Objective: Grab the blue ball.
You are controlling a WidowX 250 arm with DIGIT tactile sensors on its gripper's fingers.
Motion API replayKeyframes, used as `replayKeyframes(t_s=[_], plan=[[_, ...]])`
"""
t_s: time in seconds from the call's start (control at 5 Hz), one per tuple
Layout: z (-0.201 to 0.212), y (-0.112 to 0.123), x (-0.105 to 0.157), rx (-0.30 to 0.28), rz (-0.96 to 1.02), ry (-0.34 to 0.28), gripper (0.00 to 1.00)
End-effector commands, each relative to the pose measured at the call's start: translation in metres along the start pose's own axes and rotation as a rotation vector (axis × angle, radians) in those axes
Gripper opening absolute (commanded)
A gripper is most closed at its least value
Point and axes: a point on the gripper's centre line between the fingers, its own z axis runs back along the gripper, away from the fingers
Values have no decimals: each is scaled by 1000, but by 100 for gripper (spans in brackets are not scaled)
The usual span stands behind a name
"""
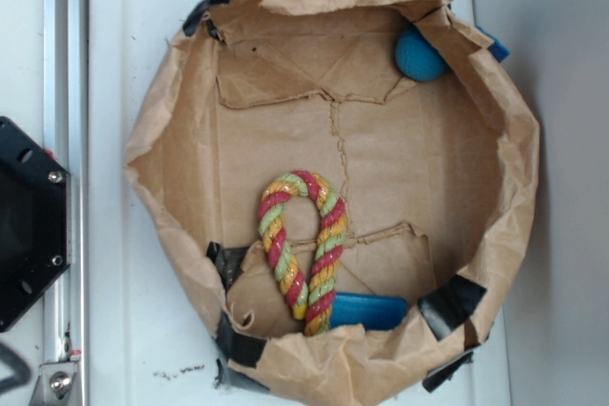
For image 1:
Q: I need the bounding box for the blue ball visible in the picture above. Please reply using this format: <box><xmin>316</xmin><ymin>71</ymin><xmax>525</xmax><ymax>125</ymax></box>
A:
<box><xmin>395</xmin><ymin>26</ymin><xmax>447</xmax><ymax>82</ymax></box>

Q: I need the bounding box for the brown paper bag bin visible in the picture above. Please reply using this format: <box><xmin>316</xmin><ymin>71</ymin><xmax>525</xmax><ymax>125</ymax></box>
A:
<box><xmin>125</xmin><ymin>0</ymin><xmax>540</xmax><ymax>405</ymax></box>

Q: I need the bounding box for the blue rectangular block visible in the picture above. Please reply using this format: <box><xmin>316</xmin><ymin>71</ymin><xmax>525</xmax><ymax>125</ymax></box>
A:
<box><xmin>330</xmin><ymin>292</ymin><xmax>407</xmax><ymax>331</ymax></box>

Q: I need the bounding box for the white plastic tray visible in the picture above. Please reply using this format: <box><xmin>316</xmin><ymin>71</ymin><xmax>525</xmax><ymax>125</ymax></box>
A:
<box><xmin>87</xmin><ymin>0</ymin><xmax>513</xmax><ymax>406</ymax></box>

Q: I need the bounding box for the multicolour twisted rope toy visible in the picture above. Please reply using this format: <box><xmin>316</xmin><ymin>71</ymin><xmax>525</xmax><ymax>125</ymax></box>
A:
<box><xmin>258</xmin><ymin>170</ymin><xmax>348</xmax><ymax>337</ymax></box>

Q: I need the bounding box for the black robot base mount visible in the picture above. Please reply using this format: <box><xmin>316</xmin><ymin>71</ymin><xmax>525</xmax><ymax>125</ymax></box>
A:
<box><xmin>0</xmin><ymin>116</ymin><xmax>69</xmax><ymax>332</ymax></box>

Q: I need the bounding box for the aluminium extrusion rail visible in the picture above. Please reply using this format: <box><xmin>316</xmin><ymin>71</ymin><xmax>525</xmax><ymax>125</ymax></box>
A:
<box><xmin>42</xmin><ymin>0</ymin><xmax>89</xmax><ymax>405</ymax></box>

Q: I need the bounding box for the metal corner bracket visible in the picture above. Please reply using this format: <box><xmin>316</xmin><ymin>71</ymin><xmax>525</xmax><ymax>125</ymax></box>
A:
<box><xmin>29</xmin><ymin>361</ymin><xmax>83</xmax><ymax>406</ymax></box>

